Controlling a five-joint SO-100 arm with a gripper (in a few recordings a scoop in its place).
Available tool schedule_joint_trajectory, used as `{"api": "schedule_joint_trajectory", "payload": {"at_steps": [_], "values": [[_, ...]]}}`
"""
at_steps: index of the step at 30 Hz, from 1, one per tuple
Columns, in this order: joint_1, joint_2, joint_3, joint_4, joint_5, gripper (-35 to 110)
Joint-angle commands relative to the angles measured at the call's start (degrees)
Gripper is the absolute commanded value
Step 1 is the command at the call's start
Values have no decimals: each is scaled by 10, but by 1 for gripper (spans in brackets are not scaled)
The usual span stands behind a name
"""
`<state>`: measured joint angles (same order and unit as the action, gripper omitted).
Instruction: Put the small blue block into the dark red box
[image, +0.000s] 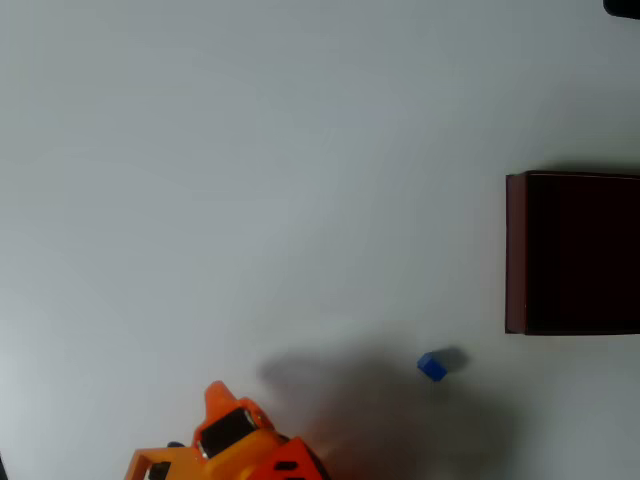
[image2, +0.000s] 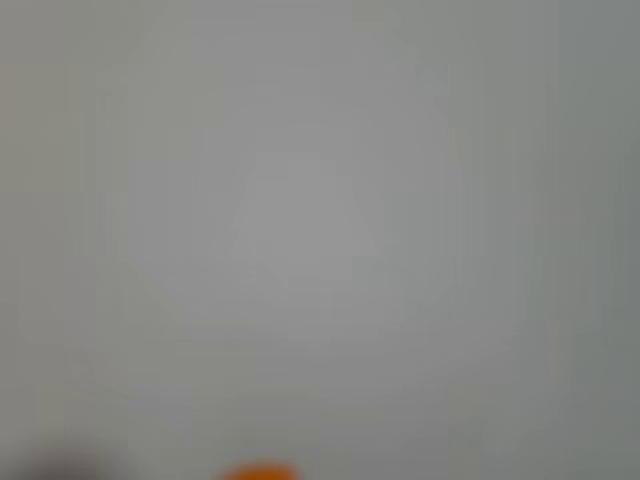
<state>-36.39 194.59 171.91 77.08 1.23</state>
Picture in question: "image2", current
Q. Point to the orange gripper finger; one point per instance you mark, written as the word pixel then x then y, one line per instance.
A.
pixel 260 473

